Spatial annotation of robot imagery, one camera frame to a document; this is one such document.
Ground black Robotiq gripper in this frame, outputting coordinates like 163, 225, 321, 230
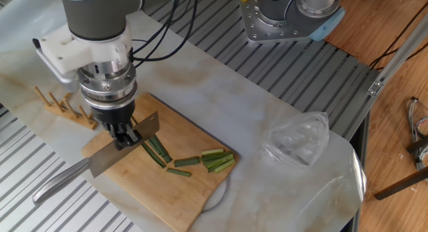
90, 103, 144, 152

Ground steel cleaver knife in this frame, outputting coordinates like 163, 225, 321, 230
32, 111, 161, 205

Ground clear plastic bag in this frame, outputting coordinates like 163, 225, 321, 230
262, 111, 331, 168

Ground long green garlic stalk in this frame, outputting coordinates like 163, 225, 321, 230
131, 116, 174, 169

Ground short dark garlic leaf piece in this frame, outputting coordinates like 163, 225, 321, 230
166, 168, 192, 179
173, 156, 201, 168

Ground dark green garlic piece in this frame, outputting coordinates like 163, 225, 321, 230
201, 151, 233, 162
203, 154, 235, 168
207, 160, 229, 174

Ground wooden peg rack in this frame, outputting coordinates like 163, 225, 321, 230
33, 86, 98, 131

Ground bamboo cutting board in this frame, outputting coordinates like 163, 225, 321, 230
81, 92, 240, 232

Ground marble pattern table mat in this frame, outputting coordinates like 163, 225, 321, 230
0, 0, 368, 232

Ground dark wooden bar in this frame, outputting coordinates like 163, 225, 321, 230
373, 164, 428, 201

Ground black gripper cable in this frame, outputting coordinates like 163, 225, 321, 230
130, 0, 180, 57
128, 0, 201, 69

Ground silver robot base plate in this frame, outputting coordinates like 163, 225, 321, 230
239, 0, 322, 45

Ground aluminium frame beam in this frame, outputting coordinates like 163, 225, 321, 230
344, 11, 428, 141

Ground black cables on wood floor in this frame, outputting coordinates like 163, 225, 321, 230
369, 1, 428, 71

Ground coloured wire bundle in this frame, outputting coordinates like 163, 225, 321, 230
407, 96, 428, 172

